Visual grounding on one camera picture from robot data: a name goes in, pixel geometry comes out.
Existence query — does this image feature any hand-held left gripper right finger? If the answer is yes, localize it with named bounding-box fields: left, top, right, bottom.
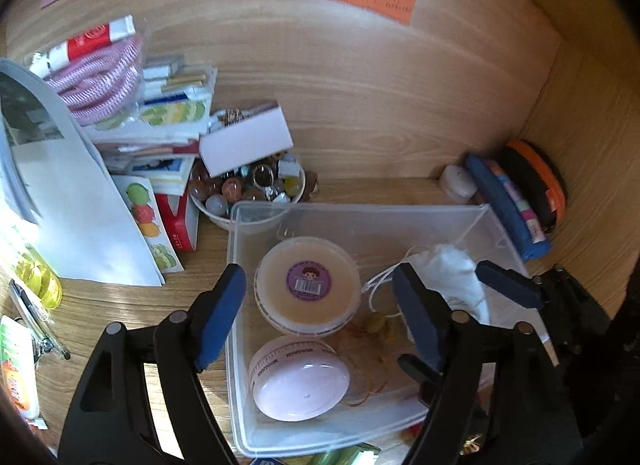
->
left=391, top=262, right=584, bottom=465

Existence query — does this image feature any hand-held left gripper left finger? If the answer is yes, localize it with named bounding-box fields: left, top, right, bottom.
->
left=57, top=263, right=247, bottom=465

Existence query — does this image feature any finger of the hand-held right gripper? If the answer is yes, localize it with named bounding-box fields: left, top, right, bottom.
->
left=397, top=353, right=443, bottom=407
left=474, top=260, right=561, bottom=309

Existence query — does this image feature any white cloth pouch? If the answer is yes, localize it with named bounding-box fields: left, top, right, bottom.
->
left=409, top=243, right=492, bottom=327

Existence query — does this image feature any clear plastic storage box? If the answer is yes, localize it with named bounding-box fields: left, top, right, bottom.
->
left=226, top=202, right=558, bottom=459

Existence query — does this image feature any wooden desktop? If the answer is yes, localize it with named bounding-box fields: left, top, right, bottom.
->
left=0, top=177, right=618, bottom=465

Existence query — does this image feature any dark blue pencil case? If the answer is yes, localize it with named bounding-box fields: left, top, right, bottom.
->
left=464, top=152, right=552, bottom=262

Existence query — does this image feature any round beige container purple label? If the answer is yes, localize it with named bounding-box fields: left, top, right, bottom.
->
left=254, top=238, right=361, bottom=336

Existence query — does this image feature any red box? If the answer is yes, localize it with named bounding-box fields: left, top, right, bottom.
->
left=154, top=192, right=200, bottom=252

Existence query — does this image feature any pink round case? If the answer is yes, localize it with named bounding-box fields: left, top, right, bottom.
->
left=248, top=335, right=351, bottom=421

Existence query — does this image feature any orange and black round case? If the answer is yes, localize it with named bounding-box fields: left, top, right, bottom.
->
left=501, top=139, right=568, bottom=234

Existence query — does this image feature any green wrapped item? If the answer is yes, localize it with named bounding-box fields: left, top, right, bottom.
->
left=307, top=442, right=383, bottom=465

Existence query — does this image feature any fruit sticker sheet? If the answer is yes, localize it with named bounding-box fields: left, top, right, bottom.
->
left=116, top=174, right=184, bottom=274

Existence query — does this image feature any small white round container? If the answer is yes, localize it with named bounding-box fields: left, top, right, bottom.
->
left=439, top=163, right=479, bottom=204

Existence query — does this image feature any white bowl of stone beads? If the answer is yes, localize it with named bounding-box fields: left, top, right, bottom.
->
left=188, top=154, right=307, bottom=232

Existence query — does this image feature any white cardboard box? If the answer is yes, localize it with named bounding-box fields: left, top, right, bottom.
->
left=199, top=100, right=295, bottom=178

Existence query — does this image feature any white paper envelope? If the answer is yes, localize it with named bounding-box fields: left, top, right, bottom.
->
left=0, top=58, right=166, bottom=288

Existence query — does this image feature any yellow liquid bottle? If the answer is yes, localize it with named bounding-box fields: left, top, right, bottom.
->
left=14, top=244, right=64, bottom=309

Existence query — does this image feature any black pen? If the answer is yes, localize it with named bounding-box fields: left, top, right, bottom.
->
left=8, top=279, right=72, bottom=362

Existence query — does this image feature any bunch of binder clips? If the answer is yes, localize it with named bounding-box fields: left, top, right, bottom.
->
left=212, top=107, right=253, bottom=128

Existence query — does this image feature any fruit print tissue pack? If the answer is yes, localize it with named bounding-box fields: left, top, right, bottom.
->
left=92, top=90, right=213, bottom=140

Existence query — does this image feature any green and orange packet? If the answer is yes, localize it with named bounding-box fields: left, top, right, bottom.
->
left=0, top=315, right=42, bottom=422

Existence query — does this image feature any red and white tube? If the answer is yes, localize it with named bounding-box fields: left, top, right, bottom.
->
left=27, top=14, right=137, bottom=78

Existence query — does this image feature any white string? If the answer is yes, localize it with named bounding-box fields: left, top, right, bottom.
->
left=361, top=247, right=431, bottom=318

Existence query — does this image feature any pink striped cord in bag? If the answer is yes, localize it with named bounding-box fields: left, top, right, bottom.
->
left=49, top=37, right=144, bottom=126

